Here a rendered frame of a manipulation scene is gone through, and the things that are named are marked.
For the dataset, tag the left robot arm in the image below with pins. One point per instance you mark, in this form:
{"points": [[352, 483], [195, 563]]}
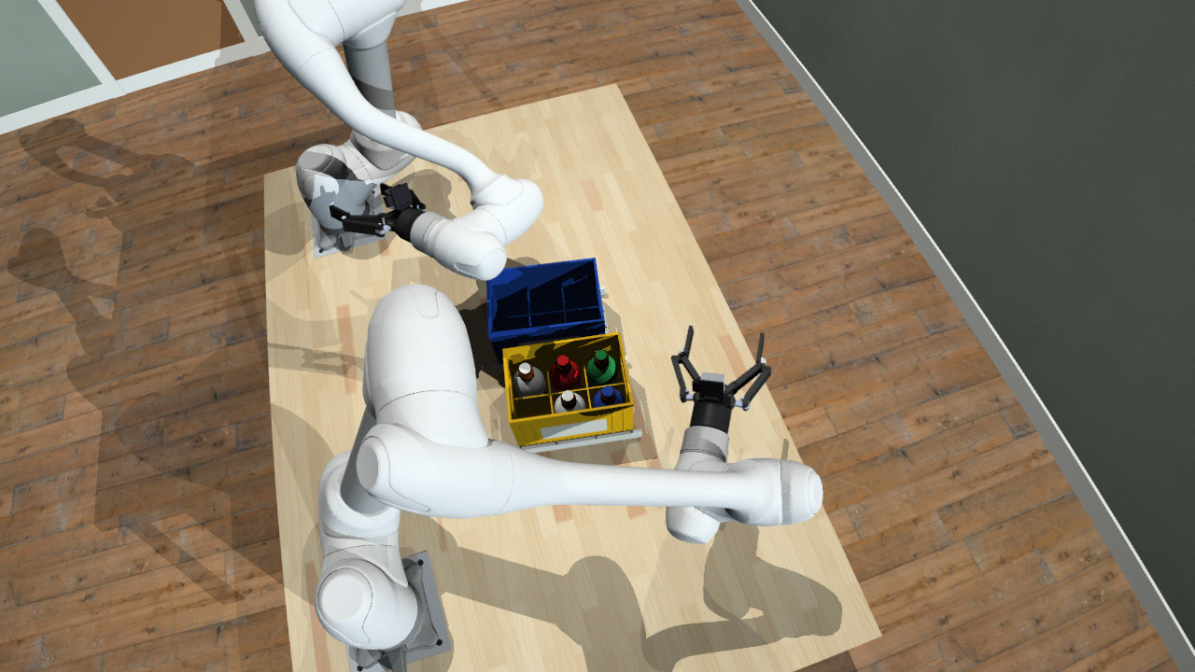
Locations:
{"points": [[303, 34]]}

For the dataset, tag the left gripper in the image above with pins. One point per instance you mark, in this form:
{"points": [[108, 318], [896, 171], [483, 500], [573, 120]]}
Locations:
{"points": [[401, 224]]}

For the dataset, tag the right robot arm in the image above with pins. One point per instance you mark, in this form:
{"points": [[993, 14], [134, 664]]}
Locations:
{"points": [[427, 452]]}

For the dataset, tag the blue bottle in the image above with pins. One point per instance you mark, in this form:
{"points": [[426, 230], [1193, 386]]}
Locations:
{"points": [[607, 396]]}

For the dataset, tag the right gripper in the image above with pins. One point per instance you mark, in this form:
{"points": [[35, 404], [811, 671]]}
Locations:
{"points": [[712, 414]]}

